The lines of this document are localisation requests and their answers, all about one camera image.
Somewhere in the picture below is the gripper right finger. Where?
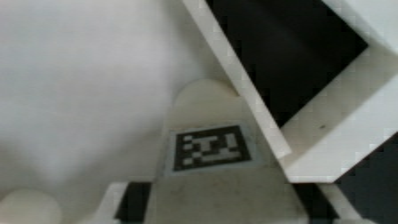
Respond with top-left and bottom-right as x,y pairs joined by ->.
294,183 -> 373,224

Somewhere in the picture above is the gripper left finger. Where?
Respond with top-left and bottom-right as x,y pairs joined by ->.
89,182 -> 151,224

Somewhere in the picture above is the white table leg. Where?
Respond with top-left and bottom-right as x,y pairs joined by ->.
144,79 -> 310,224

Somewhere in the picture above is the white square tabletop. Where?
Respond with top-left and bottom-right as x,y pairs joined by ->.
0,0 -> 294,224

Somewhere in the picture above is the white U-shaped obstacle fence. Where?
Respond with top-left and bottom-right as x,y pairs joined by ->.
281,0 -> 398,183

